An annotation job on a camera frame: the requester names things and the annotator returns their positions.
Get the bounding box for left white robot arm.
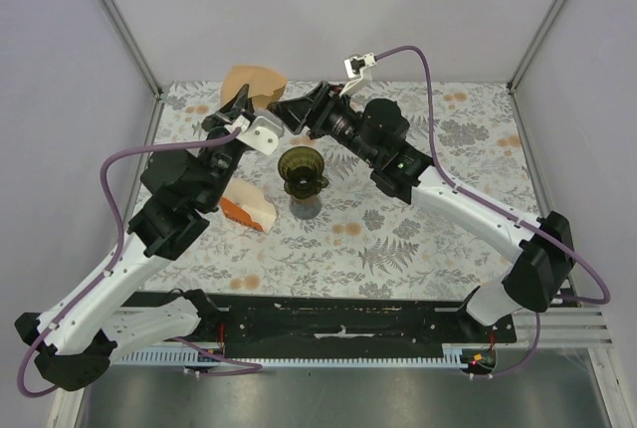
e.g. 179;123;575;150
14;85;255;398

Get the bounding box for black mounting base plate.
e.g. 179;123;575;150
187;295;517;359

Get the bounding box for purple cable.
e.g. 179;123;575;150
373;44;612;382
17;127;265;395

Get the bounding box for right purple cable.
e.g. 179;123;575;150
373;44;612;382

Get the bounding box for brown paper coffee filter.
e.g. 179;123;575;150
220;65;288;109

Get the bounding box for aluminium frame post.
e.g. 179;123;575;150
69;0;164;101
506;0;598;91

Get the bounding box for white slotted cable duct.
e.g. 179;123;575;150
118;342;474;367

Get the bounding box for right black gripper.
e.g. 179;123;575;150
267;83;379;168

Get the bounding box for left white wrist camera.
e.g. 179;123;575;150
224;111;284;155

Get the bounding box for left aluminium frame post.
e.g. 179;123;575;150
69;0;164;101

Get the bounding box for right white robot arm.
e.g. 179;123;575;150
268;83;573;342

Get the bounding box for right aluminium frame post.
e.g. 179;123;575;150
506;0;598;91

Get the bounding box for orange coffee filter box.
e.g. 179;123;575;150
219;178;277;233

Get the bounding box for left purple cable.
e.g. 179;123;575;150
17;127;265;395

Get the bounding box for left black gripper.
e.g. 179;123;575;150
198;84;258;210

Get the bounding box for floral patterned table mat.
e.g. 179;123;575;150
144;83;536;300

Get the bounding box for dark glass dripper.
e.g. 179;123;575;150
278;146;329;199

